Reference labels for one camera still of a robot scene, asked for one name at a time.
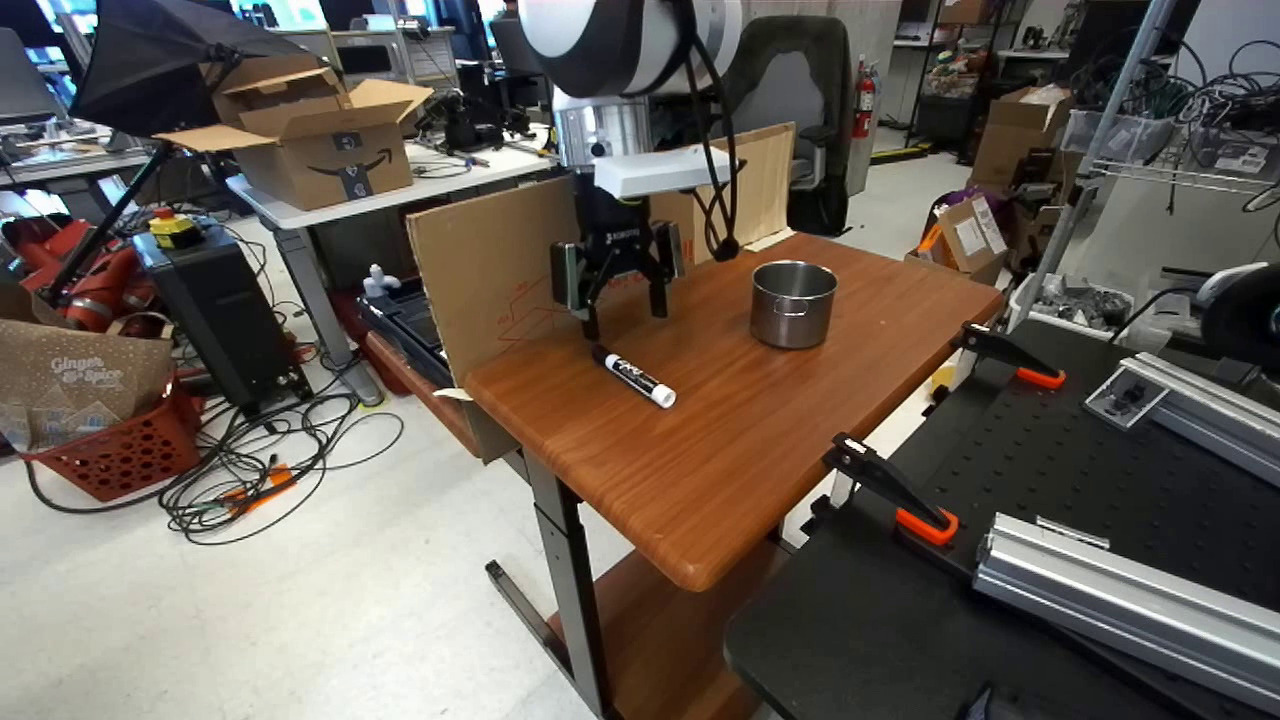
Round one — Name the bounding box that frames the silver metal bracket plate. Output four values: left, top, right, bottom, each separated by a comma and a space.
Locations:
1081, 365, 1175, 430

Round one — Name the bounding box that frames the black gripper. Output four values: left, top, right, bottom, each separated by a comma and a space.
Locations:
549, 172, 686, 349

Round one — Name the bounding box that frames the red fire extinguisher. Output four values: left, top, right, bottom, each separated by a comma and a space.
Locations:
848, 52, 881, 144

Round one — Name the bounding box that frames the brown wooden lower board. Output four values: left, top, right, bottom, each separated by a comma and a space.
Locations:
544, 534, 792, 720

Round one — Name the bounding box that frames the red yellow emergency stop button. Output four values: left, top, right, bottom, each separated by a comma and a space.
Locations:
140, 204, 208, 255

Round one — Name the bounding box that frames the black perforated breadboard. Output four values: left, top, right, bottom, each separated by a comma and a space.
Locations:
721, 315, 1280, 720

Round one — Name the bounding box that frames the black computer tower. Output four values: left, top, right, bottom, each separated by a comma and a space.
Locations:
132, 222, 305, 417

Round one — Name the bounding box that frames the black office chair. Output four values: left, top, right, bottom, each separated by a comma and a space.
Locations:
725, 11, 857, 241

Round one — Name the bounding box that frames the black round device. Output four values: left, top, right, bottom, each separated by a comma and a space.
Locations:
1187, 255, 1280, 381

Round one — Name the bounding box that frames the red plastic basket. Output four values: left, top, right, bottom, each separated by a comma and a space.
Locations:
27, 385, 208, 507

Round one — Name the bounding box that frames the red bag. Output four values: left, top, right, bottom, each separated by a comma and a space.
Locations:
3, 213, 157, 336

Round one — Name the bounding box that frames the open brown shipping box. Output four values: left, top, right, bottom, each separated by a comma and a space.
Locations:
150, 63, 440, 215

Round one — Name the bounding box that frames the silver metal pole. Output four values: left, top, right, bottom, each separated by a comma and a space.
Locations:
1022, 0, 1185, 315

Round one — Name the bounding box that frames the black floor cable bundle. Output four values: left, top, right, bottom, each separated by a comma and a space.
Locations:
15, 385, 412, 551

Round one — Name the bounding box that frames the white office desk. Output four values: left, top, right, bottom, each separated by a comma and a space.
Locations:
218, 127, 592, 405

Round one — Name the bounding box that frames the brown cardboard sheet red print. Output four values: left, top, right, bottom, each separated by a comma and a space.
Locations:
403, 146, 699, 390

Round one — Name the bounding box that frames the silver metal pot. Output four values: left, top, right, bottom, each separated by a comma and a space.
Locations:
746, 255, 840, 355

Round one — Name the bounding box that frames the white spray bottle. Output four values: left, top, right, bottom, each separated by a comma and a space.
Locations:
359, 260, 403, 305

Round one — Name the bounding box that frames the small labelled cardboard box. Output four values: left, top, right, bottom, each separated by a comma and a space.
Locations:
917, 191, 1011, 286

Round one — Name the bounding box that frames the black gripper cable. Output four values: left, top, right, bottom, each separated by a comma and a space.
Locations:
672, 0, 753, 263

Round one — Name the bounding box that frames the black photo softbox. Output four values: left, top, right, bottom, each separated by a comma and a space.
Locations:
68, 0, 276, 139

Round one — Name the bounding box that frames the black marker white label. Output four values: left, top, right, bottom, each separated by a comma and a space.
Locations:
587, 342, 680, 411

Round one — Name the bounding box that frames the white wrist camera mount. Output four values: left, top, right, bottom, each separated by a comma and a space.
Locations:
587, 139, 741, 204

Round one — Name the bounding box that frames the grey metal table leg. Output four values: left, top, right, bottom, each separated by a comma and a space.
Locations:
481, 450, 621, 720

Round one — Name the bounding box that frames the silver aluminium extrusion rail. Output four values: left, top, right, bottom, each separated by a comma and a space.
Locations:
1114, 349, 1280, 491
970, 507, 1280, 714

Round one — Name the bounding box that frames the large brown cardboard box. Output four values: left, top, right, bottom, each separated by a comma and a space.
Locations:
967, 80, 1081, 198

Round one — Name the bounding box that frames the brown paper bag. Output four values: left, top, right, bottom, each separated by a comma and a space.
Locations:
0, 312, 181, 454

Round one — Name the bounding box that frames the black clamp orange handle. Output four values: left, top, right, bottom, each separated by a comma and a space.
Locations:
818, 430, 964, 551
959, 318, 1071, 396

